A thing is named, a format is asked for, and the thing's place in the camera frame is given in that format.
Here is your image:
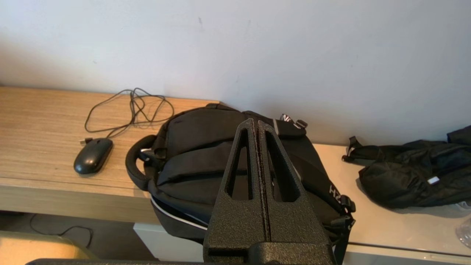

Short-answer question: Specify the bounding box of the black cable on floor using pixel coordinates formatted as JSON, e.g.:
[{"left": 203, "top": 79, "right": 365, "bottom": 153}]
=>
[{"left": 29, "top": 213, "right": 93, "bottom": 248}]

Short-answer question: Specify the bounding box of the tan glossy seat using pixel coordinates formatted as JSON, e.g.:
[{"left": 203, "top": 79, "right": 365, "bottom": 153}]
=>
[{"left": 0, "top": 231, "right": 98, "bottom": 265}]

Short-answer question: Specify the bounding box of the black backpack with grey stripes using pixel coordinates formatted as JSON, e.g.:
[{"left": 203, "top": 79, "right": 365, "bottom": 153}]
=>
[{"left": 125, "top": 103, "right": 357, "bottom": 265}]

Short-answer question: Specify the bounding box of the red-capped clear water bottle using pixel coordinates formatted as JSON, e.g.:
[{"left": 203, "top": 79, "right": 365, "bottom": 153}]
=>
[{"left": 456, "top": 216, "right": 471, "bottom": 249}]

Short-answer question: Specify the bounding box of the black computer mouse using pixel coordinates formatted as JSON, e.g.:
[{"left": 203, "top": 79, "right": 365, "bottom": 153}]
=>
[{"left": 73, "top": 138, "right": 114, "bottom": 176}]

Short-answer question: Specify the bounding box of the crumpled black nylon bag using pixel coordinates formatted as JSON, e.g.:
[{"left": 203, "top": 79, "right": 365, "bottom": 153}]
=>
[{"left": 341, "top": 126, "right": 471, "bottom": 210}]

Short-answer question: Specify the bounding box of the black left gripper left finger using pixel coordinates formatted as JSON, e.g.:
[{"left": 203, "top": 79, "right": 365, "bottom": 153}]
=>
[{"left": 203, "top": 119, "right": 268, "bottom": 258}]

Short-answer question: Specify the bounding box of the wooden desk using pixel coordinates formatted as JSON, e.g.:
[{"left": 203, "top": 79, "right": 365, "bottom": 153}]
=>
[{"left": 0, "top": 86, "right": 221, "bottom": 224}]

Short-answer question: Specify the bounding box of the thin black mouse cable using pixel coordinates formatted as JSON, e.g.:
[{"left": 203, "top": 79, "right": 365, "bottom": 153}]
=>
[{"left": 80, "top": 88, "right": 175, "bottom": 145}]

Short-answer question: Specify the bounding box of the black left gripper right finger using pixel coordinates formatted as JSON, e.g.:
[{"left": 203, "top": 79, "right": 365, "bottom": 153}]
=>
[{"left": 259, "top": 121, "right": 336, "bottom": 264}]

